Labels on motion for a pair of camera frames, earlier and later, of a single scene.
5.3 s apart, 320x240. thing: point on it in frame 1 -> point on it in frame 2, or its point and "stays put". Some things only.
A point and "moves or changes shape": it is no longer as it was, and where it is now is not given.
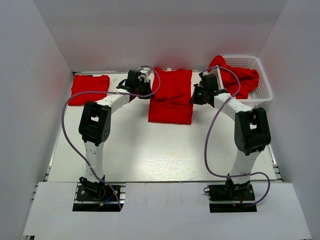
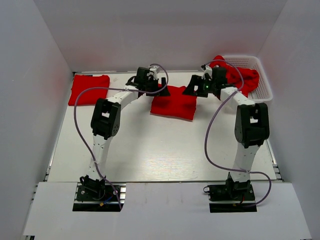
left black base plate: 98,198 stays put
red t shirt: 171,103 moves or changes shape
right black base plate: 231,198 stays put
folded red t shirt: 85,83 stays put
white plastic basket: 263,92 stays put
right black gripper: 195,99 -> 197,80
